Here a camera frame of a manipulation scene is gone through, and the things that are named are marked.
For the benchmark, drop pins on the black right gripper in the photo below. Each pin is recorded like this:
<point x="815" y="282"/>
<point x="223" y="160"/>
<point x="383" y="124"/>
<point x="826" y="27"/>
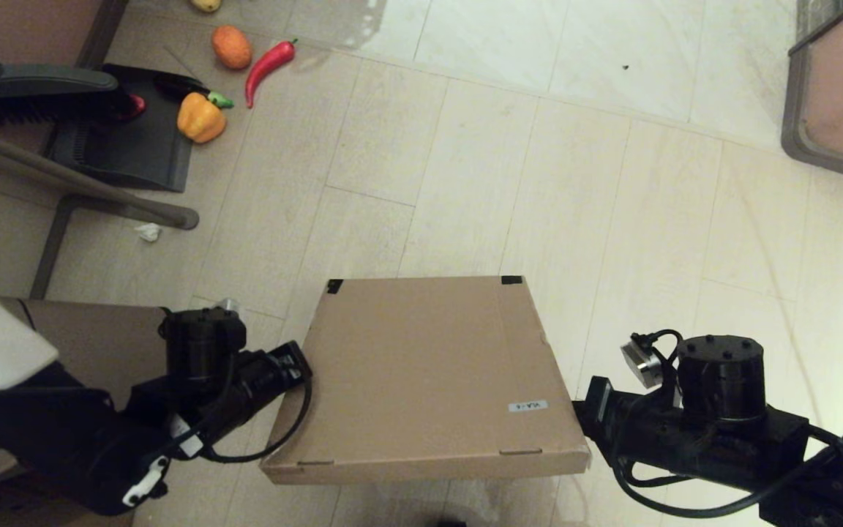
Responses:
<point x="721" y="380"/>

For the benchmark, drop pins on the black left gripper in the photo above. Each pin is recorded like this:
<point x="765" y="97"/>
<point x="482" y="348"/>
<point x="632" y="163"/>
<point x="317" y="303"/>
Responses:
<point x="205" y="344"/>

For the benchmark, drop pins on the brown cardboard shoe box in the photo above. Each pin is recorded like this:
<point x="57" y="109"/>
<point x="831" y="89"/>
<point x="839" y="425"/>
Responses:
<point x="429" y="380"/>

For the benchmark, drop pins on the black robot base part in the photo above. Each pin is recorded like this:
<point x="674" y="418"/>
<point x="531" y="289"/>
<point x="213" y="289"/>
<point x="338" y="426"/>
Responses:
<point x="451" y="524"/>

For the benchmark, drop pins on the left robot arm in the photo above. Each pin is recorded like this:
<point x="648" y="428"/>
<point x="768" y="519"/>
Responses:
<point x="48" y="439"/>

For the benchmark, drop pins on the brown plastic trash bin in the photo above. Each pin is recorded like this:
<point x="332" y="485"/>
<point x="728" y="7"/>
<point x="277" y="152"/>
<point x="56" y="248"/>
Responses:
<point x="99" y="344"/>

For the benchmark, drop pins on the small crumpled white tissue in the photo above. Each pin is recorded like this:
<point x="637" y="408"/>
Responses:
<point x="148" y="232"/>

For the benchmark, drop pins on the yellow bell pepper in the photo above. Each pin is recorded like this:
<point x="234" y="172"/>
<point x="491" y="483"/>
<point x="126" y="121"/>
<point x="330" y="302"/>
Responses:
<point x="200" y="119"/>

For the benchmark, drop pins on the black dustpan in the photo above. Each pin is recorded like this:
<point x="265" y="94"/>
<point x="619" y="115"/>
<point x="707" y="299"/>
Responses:
<point x="132" y="150"/>

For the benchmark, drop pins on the dark eggplant with green stem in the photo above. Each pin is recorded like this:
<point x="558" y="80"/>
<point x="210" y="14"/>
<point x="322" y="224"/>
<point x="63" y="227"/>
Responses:
<point x="221" y="100"/>

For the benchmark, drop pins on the brown table with metal legs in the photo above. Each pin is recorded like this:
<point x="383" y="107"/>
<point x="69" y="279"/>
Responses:
<point x="63" y="177"/>

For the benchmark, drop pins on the red chili pepper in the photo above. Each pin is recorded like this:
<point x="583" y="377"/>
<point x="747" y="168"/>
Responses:
<point x="266" y="66"/>

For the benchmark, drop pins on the small red fruit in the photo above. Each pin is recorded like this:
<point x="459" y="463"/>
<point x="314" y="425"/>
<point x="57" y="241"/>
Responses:
<point x="136" y="106"/>

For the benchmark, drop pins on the orange fruit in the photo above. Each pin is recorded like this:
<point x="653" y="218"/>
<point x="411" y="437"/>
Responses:
<point x="231" y="47"/>

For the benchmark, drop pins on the yellow fruit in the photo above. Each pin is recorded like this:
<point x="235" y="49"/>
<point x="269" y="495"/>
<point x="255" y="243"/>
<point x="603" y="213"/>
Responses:
<point x="205" y="4"/>

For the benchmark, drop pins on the black broom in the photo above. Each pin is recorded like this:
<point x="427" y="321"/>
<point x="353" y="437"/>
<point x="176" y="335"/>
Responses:
<point x="34" y="80"/>

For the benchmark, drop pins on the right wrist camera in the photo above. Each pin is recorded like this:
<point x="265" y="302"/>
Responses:
<point x="641" y="362"/>

